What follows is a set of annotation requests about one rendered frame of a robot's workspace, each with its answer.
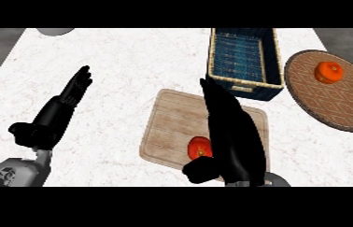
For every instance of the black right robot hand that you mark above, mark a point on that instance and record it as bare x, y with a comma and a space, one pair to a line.
232, 137

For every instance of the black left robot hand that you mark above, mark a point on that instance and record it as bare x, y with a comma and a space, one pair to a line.
52, 118

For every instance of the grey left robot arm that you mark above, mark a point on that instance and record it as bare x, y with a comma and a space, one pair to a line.
25, 170

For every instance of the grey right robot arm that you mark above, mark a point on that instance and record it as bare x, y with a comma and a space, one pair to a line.
271, 181

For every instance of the red tomato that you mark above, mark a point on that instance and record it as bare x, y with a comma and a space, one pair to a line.
198, 148

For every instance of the wooden cutting board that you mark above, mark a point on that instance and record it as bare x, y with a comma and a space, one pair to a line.
176, 128

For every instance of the blue wicker basket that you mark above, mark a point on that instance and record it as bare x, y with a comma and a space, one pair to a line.
244, 61

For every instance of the round brown placemat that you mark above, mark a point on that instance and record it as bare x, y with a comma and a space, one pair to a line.
316, 96

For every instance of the grey round object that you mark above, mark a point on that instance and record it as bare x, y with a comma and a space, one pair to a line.
53, 31

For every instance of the orange fruit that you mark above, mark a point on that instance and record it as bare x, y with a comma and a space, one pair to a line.
328, 72

